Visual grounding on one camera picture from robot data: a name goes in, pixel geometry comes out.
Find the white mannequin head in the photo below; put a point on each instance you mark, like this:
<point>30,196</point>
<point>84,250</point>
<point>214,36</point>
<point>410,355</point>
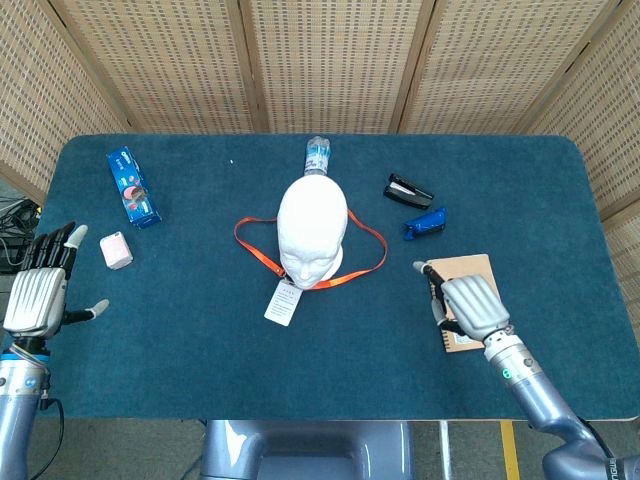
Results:
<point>312,225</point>

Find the pink tissue pack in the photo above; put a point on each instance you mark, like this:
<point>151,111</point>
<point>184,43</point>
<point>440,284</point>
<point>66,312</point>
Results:
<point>116,251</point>

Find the black stapler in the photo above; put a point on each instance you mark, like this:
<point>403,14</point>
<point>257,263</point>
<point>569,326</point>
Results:
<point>407,192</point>

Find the woven bamboo folding screen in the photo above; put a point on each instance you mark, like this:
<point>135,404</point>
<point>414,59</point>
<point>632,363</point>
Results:
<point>325,60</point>

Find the blue Oreo cookie box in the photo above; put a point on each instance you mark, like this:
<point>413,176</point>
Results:
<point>132,187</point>

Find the teal table cloth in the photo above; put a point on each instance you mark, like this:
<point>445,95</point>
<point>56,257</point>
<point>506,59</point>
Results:
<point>200,360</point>

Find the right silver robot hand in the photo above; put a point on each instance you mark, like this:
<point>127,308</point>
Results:
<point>475,305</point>

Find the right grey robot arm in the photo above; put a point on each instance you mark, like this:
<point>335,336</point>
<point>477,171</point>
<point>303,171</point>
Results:
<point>535,395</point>

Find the grey robot torso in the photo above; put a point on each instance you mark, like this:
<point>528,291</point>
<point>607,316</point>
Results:
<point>310,450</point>

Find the kraft spiral notebook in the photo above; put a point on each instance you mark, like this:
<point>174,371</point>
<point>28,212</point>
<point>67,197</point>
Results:
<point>475,267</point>

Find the clear plastic water bottle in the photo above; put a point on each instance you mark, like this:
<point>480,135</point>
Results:
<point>317,155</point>

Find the blue stapler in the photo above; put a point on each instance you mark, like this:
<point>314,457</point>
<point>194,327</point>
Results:
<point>425,223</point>

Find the white ID badge card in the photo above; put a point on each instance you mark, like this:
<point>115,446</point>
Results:
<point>282,305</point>

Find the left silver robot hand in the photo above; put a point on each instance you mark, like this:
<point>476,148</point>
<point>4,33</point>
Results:
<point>37,300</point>

